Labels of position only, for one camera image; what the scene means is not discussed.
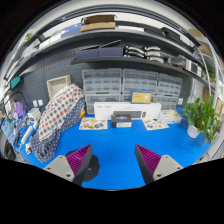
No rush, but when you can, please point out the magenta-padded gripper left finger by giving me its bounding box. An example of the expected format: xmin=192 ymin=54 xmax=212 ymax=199
xmin=43 ymin=143 xmax=94 ymax=187

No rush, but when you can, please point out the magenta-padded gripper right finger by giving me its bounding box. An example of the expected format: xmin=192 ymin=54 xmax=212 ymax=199
xmin=134 ymin=143 xmax=184 ymax=185

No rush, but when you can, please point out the black flower-shaped mouse pad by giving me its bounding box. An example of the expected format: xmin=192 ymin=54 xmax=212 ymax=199
xmin=64 ymin=149 xmax=101 ymax=183

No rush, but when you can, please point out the navy polka-dot cloth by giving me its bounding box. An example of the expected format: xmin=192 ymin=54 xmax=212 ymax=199
xmin=29 ymin=98 xmax=86 ymax=163

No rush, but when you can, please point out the printed sticker sheet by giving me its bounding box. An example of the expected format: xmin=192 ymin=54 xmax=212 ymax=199
xmin=79 ymin=117 xmax=109 ymax=131
xmin=142 ymin=118 xmax=170 ymax=131

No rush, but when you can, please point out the red blue checked cloth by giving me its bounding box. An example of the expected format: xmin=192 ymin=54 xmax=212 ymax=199
xmin=38 ymin=83 xmax=84 ymax=141

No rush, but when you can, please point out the green plant in white pot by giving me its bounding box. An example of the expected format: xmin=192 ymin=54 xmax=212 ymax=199
xmin=182 ymin=96 xmax=221 ymax=144

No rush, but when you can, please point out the small black box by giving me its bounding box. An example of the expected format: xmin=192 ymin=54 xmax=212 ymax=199
xmin=110 ymin=113 xmax=133 ymax=129

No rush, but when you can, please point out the purple object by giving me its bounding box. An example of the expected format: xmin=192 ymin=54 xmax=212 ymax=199
xmin=12 ymin=101 xmax=26 ymax=120

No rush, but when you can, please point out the yellow card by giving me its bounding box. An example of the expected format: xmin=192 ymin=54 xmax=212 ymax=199
xmin=130 ymin=90 xmax=153 ymax=105

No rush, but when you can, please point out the white keyboard box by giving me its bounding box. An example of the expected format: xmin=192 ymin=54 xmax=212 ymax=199
xmin=93 ymin=101 xmax=163 ymax=121

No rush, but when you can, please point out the white wicker basket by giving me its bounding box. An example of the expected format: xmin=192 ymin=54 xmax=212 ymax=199
xmin=46 ymin=74 xmax=72 ymax=100

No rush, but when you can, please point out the teal object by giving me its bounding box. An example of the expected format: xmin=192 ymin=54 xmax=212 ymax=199
xmin=9 ymin=76 xmax=22 ymax=90

